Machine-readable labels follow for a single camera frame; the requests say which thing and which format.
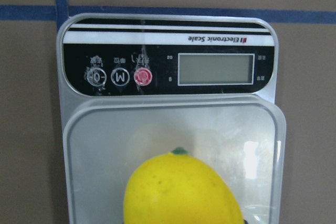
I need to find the silver electronic kitchen scale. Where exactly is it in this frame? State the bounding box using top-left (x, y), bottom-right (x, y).
top-left (56, 13), bottom-right (286, 223)

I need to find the yellow mango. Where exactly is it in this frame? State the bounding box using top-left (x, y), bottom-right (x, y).
top-left (123, 147), bottom-right (245, 223)

